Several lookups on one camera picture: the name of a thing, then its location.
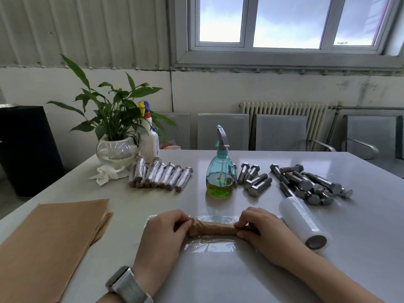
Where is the person's left hand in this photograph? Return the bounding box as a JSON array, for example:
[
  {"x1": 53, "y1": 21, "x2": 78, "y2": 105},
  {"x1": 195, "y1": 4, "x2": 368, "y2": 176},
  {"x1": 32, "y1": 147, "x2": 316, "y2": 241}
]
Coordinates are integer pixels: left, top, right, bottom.
[{"x1": 132, "y1": 210, "x2": 194, "y2": 297}]

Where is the person's right hand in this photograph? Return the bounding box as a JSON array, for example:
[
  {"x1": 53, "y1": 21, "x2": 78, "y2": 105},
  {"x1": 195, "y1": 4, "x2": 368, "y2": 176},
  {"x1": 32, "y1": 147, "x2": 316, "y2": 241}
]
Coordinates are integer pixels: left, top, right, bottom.
[{"x1": 235, "y1": 206, "x2": 312, "y2": 270}]

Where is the white cling film roll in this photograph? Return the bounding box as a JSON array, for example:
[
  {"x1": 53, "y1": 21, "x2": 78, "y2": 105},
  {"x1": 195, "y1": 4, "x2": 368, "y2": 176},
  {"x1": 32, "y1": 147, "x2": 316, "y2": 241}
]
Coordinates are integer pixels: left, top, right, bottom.
[{"x1": 278, "y1": 197, "x2": 332, "y2": 250}]

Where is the clear film sheet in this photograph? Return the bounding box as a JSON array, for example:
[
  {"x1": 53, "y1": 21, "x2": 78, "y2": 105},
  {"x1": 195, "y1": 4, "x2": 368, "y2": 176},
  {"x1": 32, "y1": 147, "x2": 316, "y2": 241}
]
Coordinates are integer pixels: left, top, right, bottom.
[{"x1": 146, "y1": 213, "x2": 284, "y2": 255}]

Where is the brown paper sheet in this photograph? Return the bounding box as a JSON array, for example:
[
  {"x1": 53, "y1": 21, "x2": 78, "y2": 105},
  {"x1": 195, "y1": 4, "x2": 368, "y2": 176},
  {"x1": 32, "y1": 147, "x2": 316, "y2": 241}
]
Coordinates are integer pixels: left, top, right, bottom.
[{"x1": 189, "y1": 217, "x2": 250, "y2": 239}]

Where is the pile of steel bolts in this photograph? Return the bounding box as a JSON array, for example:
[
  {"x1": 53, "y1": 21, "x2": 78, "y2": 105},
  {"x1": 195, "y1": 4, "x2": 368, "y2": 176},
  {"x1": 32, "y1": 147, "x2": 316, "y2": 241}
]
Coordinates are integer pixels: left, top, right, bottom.
[{"x1": 237, "y1": 162, "x2": 354, "y2": 206}]

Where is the row of bolts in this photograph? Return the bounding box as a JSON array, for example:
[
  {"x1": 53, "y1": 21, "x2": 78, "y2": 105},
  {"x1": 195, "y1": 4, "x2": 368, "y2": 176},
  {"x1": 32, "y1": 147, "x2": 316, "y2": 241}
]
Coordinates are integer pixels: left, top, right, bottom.
[{"x1": 128, "y1": 156, "x2": 194, "y2": 193}]

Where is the stack of brown paper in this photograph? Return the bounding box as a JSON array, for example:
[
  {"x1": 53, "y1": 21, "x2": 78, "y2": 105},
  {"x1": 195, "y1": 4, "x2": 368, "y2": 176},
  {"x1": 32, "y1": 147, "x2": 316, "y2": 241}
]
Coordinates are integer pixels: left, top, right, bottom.
[{"x1": 0, "y1": 198, "x2": 114, "y2": 303}]

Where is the person's left forearm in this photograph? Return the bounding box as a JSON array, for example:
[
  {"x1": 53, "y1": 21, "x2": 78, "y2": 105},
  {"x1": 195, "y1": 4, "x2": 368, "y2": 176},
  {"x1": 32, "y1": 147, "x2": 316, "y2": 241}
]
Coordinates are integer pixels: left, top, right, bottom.
[{"x1": 94, "y1": 292, "x2": 120, "y2": 303}]

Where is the person's right forearm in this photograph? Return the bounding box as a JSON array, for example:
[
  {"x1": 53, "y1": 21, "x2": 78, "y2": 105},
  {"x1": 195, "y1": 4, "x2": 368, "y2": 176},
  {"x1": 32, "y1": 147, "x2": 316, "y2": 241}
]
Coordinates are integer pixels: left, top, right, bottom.
[{"x1": 282, "y1": 247, "x2": 387, "y2": 303}]

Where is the smartwatch with grey band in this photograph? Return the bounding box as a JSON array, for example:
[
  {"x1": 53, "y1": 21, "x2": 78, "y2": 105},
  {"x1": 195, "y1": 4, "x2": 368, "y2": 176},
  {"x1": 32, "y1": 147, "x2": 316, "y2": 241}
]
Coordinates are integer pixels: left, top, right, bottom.
[{"x1": 105, "y1": 266, "x2": 154, "y2": 303}]

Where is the teal spray bottle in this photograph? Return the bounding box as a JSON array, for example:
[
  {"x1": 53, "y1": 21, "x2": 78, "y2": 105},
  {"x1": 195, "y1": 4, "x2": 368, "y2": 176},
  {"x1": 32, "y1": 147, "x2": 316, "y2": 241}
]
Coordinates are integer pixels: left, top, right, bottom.
[{"x1": 205, "y1": 125, "x2": 237, "y2": 198}]

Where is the crumpled white tissue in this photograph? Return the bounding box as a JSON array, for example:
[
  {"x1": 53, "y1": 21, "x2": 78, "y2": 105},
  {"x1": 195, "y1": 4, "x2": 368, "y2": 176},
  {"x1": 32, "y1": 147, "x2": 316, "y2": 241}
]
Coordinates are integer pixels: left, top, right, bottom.
[{"x1": 88, "y1": 165, "x2": 130, "y2": 186}]

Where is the white spray bottle colourful nozzle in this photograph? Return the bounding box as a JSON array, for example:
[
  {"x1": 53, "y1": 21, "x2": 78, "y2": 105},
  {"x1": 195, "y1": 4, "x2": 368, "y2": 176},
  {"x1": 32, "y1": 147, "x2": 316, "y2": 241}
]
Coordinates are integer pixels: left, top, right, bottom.
[{"x1": 137, "y1": 101, "x2": 160, "y2": 163}]

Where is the clear glass plant pot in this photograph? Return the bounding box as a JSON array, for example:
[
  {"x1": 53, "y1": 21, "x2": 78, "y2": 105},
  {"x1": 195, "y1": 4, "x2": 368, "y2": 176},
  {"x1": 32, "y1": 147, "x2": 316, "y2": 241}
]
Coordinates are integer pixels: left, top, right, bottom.
[{"x1": 96, "y1": 135, "x2": 139, "y2": 170}]

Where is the grey metal chair with armrest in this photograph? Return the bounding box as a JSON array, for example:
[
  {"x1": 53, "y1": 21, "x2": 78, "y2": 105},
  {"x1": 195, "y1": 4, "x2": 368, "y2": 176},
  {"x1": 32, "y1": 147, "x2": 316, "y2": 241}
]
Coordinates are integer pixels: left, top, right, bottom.
[{"x1": 255, "y1": 114, "x2": 337, "y2": 152}]

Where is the green leafy plant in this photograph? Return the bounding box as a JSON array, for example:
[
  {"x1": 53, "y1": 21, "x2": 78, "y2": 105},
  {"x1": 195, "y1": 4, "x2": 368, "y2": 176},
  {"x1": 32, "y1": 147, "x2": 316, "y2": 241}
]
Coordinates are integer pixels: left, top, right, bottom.
[{"x1": 46, "y1": 54, "x2": 177, "y2": 142}]

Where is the grey metal bench seat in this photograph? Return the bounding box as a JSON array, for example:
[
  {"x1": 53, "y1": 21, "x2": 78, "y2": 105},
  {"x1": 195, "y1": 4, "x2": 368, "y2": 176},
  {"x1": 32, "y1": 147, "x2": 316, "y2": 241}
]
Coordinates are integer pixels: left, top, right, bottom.
[
  {"x1": 340, "y1": 114, "x2": 398, "y2": 160},
  {"x1": 394, "y1": 115, "x2": 404, "y2": 179}
]

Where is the white framed window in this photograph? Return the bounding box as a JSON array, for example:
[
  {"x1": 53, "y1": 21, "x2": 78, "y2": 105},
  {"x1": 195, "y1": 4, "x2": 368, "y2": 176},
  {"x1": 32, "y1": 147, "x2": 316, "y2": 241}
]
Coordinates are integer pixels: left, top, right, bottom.
[{"x1": 172, "y1": 0, "x2": 404, "y2": 70}]

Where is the white wall radiator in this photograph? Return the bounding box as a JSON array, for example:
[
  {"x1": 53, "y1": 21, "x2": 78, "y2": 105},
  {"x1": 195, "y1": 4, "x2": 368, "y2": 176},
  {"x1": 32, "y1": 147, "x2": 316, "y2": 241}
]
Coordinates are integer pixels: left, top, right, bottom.
[{"x1": 239, "y1": 101, "x2": 329, "y2": 151}]

